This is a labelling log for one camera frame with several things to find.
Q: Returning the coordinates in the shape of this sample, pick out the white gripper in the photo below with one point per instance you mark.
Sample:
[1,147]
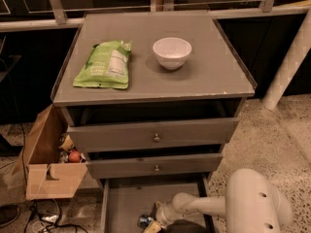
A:
[162,212]

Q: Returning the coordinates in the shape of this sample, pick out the grey bottom drawer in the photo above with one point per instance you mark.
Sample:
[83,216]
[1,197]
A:
[125,200]

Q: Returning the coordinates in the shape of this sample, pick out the grey drawer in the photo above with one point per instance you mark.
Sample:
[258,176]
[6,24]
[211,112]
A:
[153,166]
[153,135]
[125,200]

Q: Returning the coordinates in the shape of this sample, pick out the grey middle drawer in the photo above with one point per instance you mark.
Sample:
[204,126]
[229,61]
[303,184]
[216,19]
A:
[153,166]

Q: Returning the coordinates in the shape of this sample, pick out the grey top drawer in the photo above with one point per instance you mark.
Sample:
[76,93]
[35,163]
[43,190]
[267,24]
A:
[153,135]

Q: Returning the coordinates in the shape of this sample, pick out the grey drawer cabinet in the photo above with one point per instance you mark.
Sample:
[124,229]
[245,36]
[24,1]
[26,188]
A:
[212,83]

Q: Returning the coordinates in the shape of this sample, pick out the red apple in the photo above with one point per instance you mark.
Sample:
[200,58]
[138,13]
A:
[74,157]

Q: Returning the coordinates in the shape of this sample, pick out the yellow snack package in box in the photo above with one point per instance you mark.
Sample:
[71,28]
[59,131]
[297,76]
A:
[66,143]

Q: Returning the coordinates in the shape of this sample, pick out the brown cardboard box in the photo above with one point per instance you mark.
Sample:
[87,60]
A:
[47,178]

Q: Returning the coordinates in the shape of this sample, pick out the green chip bag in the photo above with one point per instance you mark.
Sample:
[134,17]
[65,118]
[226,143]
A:
[106,66]

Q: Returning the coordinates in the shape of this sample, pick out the white ceramic bowl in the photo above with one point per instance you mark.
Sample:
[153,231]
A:
[171,52]

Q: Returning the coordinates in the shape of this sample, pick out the metal railing frame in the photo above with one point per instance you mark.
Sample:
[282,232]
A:
[26,15]

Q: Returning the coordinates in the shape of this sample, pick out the white diagonal post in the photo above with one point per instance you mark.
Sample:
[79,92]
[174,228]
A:
[298,50]

